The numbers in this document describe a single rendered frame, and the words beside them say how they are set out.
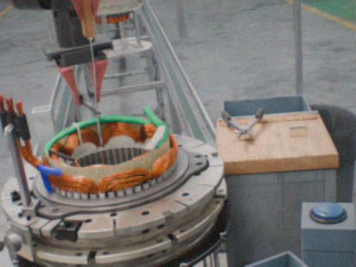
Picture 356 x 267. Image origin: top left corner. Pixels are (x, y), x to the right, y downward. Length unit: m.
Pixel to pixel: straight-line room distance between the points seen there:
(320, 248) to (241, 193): 0.19
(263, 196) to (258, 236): 0.07
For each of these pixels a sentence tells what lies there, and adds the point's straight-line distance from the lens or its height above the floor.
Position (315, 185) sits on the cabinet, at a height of 1.01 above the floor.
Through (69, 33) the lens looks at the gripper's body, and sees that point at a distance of 0.87.
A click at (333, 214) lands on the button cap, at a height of 1.04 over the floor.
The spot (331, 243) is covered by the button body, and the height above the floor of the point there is 1.01.
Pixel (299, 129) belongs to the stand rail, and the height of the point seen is 1.08.
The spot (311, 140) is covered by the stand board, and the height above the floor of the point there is 1.06.
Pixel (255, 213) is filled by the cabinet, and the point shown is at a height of 0.97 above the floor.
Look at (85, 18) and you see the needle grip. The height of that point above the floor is 1.32.
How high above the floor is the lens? 1.43
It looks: 21 degrees down
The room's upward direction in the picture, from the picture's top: 7 degrees counter-clockwise
